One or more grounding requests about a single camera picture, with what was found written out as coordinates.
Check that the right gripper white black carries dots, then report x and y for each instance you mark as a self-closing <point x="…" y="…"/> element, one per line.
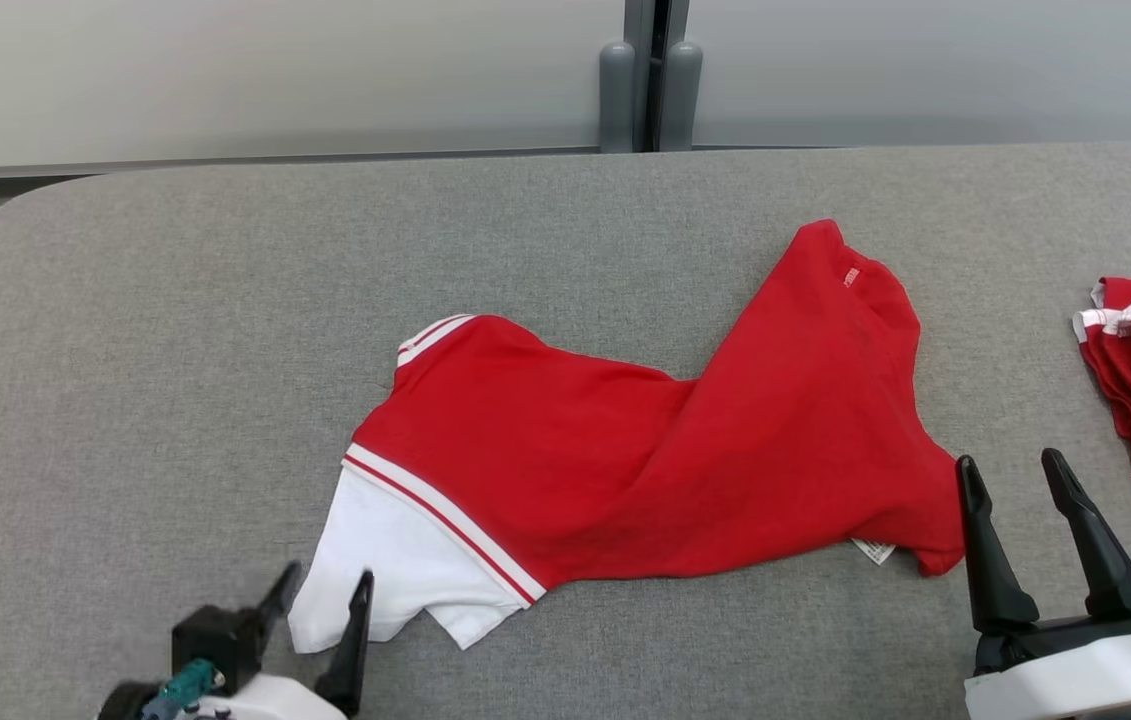
<point x="1075" y="675"/>

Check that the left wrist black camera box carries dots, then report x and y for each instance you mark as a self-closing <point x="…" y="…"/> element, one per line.
<point x="215" y="640"/>

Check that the red shirt with white sleeve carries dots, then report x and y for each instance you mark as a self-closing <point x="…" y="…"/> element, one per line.
<point x="625" y="470"/>

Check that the dark grey partition frame post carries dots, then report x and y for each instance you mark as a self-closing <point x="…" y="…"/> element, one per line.
<point x="655" y="70"/>

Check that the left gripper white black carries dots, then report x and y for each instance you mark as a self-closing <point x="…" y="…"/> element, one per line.
<point x="270" y="700"/>

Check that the grey cylindrical post bumper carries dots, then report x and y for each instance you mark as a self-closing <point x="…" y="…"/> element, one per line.
<point x="683" y="100"/>
<point x="615" y="100"/>

